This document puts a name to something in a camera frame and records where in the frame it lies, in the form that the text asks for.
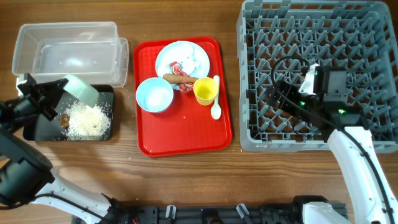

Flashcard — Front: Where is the white rice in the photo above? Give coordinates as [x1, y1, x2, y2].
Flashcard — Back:
[64, 101, 111, 141]

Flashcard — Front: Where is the black waste tray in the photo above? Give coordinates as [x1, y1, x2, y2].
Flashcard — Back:
[23, 85, 114, 141]

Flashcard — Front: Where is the light blue plate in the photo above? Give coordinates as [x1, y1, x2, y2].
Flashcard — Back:
[155, 40, 210, 93]

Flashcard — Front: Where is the red snack wrapper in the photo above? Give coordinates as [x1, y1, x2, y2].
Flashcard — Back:
[169, 62, 193, 93]

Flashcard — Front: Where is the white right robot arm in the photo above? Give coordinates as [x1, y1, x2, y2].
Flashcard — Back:
[267, 65, 397, 223]

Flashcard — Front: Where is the brown food scrap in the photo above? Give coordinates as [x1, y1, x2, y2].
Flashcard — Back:
[59, 113, 70, 129]

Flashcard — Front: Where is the light blue bowl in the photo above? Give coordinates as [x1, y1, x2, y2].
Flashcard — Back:
[136, 77, 174, 113]

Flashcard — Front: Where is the brown sausage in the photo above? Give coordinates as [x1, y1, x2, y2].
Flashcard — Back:
[162, 73, 198, 84]

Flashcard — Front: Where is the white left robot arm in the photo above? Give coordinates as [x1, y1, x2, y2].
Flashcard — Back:
[1, 73, 130, 223]

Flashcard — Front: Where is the yellow plastic cup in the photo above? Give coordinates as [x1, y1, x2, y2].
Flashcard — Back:
[193, 77, 218, 106]

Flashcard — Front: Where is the clear plastic bin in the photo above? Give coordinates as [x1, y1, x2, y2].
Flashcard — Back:
[12, 22, 129, 88]

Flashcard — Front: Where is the white plastic spoon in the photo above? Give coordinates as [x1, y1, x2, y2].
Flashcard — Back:
[211, 75, 221, 120]

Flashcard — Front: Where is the green bowl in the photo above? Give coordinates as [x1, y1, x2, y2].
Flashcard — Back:
[63, 74, 100, 108]

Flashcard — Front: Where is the grey dishwasher rack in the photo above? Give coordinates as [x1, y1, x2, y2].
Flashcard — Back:
[236, 1, 397, 153]

